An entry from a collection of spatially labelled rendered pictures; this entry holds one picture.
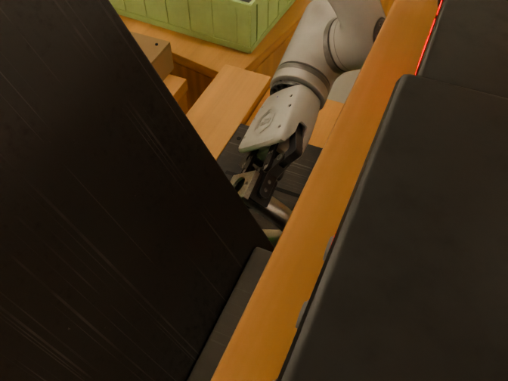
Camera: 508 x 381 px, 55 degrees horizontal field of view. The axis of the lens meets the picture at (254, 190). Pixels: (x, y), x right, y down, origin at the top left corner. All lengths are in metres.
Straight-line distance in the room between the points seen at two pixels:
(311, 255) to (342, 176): 0.05
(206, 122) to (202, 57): 0.43
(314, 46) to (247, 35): 0.88
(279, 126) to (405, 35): 0.32
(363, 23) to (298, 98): 0.13
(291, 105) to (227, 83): 0.69
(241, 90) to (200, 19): 0.41
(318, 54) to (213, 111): 0.58
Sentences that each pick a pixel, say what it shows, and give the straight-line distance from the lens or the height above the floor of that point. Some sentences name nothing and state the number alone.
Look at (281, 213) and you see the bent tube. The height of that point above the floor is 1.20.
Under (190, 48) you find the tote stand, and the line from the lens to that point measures 1.66.
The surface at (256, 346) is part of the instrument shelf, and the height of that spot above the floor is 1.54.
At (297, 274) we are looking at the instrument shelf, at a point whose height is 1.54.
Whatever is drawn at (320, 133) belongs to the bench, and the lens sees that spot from 1.23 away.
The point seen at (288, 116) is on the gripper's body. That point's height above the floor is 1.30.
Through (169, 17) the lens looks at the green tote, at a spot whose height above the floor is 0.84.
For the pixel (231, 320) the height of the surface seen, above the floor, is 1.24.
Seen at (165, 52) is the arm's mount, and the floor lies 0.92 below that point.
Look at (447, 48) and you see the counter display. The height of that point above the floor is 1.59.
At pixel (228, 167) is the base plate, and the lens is 1.11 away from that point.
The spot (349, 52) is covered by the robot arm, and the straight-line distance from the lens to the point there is 0.70.
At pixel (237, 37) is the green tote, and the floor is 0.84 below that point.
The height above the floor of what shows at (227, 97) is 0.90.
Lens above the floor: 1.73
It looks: 51 degrees down
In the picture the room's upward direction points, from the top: straight up
